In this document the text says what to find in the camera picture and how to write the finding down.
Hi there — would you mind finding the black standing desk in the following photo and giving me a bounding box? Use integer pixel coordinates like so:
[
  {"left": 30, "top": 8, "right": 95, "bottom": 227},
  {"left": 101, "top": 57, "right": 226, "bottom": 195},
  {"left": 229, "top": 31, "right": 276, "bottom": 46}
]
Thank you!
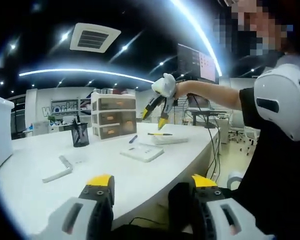
[{"left": 187, "top": 94, "right": 217, "bottom": 127}]

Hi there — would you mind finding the white desk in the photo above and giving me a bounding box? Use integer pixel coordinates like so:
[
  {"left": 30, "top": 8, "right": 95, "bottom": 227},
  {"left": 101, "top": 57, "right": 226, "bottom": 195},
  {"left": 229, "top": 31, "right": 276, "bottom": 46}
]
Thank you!
[{"left": 0, "top": 122, "right": 221, "bottom": 235}]

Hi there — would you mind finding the white mesh office chair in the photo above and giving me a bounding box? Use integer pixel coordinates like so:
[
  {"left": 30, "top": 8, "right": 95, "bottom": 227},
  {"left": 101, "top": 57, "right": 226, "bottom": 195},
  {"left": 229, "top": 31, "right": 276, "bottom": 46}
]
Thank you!
[{"left": 227, "top": 109, "right": 260, "bottom": 151}]

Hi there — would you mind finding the person in black shirt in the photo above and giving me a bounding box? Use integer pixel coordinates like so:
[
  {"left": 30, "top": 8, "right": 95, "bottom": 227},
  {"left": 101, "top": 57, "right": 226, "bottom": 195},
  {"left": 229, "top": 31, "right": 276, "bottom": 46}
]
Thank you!
[{"left": 229, "top": 87, "right": 300, "bottom": 240}]

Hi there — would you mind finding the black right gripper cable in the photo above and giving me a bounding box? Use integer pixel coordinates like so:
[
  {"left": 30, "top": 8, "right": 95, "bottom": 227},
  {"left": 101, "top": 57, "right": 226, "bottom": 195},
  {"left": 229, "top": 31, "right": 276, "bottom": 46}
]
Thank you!
[{"left": 206, "top": 124, "right": 221, "bottom": 181}]

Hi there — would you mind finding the white plastic drawer cabinet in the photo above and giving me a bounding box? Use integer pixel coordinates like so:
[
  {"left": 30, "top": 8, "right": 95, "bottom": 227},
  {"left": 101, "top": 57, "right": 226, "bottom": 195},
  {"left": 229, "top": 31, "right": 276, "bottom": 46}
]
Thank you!
[{"left": 90, "top": 92, "right": 138, "bottom": 140}]

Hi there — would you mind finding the white chair base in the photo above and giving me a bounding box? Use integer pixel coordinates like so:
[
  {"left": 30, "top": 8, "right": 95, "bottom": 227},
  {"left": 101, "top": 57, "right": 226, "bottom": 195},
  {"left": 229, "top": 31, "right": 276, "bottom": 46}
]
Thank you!
[{"left": 226, "top": 171, "right": 246, "bottom": 191}]

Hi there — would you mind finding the white spiral sticky note pad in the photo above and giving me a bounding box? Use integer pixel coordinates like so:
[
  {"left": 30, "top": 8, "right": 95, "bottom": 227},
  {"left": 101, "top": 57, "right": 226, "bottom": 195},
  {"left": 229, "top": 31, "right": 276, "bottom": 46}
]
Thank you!
[{"left": 41, "top": 154, "right": 90, "bottom": 184}]

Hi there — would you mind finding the long ceiling light strip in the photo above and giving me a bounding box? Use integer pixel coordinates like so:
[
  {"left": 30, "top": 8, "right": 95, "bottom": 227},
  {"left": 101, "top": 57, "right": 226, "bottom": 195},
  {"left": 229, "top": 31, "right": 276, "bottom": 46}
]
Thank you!
[{"left": 169, "top": 0, "right": 223, "bottom": 76}]

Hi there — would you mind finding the black mesh pen holder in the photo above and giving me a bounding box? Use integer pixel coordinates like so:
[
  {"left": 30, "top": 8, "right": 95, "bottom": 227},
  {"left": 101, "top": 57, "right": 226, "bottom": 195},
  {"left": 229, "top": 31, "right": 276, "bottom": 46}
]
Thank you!
[{"left": 71, "top": 122, "right": 90, "bottom": 148}]

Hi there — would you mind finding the white ring-bound sticky note pad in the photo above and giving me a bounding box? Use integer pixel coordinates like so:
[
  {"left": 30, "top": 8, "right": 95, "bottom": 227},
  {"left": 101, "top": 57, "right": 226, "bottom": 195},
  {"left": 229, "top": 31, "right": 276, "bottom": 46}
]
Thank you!
[{"left": 119, "top": 143, "right": 165, "bottom": 164}]

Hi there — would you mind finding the curved ceiling light strip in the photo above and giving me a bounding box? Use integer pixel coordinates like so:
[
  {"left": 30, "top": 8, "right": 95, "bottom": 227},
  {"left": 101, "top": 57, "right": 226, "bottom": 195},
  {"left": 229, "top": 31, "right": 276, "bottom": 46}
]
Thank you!
[{"left": 18, "top": 69, "right": 156, "bottom": 84}]

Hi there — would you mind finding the white box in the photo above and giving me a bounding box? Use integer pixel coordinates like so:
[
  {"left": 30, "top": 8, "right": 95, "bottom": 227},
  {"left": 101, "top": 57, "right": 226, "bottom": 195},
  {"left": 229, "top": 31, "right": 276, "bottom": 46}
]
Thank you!
[{"left": 152, "top": 134, "right": 190, "bottom": 147}]

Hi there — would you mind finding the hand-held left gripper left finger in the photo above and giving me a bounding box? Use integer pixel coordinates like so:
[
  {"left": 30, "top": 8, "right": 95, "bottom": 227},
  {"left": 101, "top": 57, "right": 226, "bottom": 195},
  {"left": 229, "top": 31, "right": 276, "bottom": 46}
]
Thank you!
[{"left": 29, "top": 174, "right": 115, "bottom": 240}]

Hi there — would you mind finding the ceiling air conditioner vent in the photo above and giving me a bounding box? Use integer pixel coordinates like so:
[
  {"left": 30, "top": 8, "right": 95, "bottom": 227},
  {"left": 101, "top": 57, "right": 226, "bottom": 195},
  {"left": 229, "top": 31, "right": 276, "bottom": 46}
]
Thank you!
[{"left": 69, "top": 22, "right": 122, "bottom": 53}]

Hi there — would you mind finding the white chest-worn device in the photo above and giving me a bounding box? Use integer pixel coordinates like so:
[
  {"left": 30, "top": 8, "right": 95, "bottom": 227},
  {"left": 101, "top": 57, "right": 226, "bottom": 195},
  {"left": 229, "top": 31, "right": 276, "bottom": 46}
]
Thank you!
[{"left": 253, "top": 54, "right": 300, "bottom": 143}]

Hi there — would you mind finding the hanging display screen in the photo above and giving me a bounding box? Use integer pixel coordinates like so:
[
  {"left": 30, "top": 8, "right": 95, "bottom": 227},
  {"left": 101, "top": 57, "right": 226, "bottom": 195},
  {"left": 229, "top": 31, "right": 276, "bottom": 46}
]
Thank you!
[{"left": 177, "top": 42, "right": 217, "bottom": 83}]

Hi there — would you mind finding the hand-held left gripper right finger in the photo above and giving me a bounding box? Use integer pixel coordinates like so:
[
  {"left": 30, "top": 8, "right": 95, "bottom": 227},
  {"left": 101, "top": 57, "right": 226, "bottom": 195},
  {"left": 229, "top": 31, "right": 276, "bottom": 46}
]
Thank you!
[{"left": 191, "top": 174, "right": 276, "bottom": 240}]

